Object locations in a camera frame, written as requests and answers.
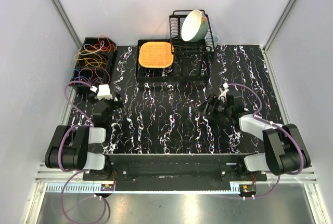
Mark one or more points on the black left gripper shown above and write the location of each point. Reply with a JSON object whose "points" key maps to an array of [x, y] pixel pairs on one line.
{"points": [[117, 104]]}

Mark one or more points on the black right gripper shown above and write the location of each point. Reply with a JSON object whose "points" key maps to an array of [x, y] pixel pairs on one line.
{"points": [[213, 100]]}

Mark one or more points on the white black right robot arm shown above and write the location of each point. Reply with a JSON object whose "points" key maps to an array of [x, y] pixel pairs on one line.
{"points": [[284, 149]]}

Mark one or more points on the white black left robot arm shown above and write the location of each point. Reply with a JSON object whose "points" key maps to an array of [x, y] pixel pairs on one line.
{"points": [[68, 149]]}

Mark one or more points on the black compartment bin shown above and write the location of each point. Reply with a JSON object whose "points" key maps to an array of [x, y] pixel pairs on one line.
{"points": [[95, 61]]}

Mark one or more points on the black flat tray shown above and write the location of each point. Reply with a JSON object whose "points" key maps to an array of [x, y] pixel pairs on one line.
{"points": [[185, 68]]}

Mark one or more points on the light blue cup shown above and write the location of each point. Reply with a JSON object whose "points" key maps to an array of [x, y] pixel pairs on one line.
{"points": [[212, 39]]}

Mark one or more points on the white ceramic bowl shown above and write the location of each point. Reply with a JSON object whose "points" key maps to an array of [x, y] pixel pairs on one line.
{"points": [[195, 26]]}

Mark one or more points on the black wire dish rack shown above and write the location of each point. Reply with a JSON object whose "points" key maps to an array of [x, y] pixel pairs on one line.
{"points": [[181, 47]]}

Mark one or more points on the grey cable duct strip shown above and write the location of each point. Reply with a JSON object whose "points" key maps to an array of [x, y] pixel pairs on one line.
{"points": [[163, 186]]}

